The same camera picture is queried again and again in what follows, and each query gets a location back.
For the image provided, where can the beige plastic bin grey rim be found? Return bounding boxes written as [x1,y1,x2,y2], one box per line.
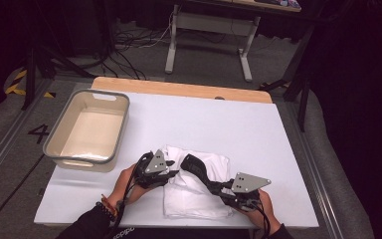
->
[42,89,131,173]

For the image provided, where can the person's black printed clothing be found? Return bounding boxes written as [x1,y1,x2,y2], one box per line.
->
[112,226,257,239]

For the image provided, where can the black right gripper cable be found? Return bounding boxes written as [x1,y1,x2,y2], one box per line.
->
[253,198,273,239]

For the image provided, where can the white shorts with black waistband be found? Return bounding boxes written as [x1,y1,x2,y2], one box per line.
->
[161,143,235,221]

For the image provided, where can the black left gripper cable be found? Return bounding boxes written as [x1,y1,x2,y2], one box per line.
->
[108,152,155,239]

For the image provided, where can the tangle of floor cables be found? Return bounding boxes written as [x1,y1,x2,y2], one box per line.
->
[100,9,177,81]

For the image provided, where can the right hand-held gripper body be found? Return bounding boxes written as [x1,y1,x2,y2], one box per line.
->
[218,171,273,213]

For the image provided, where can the person's left hand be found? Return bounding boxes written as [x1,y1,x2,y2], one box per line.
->
[107,163,151,209]

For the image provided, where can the person's right hand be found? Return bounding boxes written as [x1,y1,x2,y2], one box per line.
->
[242,189,282,231]

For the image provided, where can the yellow black hazard tape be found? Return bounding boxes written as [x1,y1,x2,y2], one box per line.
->
[5,68,57,100]

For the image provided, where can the white table cover board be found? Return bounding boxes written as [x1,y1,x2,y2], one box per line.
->
[33,91,320,230]

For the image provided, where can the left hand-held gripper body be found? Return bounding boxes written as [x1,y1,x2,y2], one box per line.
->
[133,148,177,189]

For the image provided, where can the aluminium floor rail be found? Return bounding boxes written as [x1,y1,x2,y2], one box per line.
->
[0,78,53,195]
[285,99,346,239]

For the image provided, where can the thin black floor cable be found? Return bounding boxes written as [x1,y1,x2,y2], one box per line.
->
[0,153,46,239]

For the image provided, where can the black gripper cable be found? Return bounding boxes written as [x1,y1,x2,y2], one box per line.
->
[253,198,273,239]
[108,152,155,239]

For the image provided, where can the black metal tripod stand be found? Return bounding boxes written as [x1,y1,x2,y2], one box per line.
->
[21,0,96,112]

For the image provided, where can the wooden desk with white frame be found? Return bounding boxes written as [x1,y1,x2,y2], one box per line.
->
[164,0,302,83]

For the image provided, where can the bead bracelet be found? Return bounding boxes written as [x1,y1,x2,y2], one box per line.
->
[95,193,119,221]

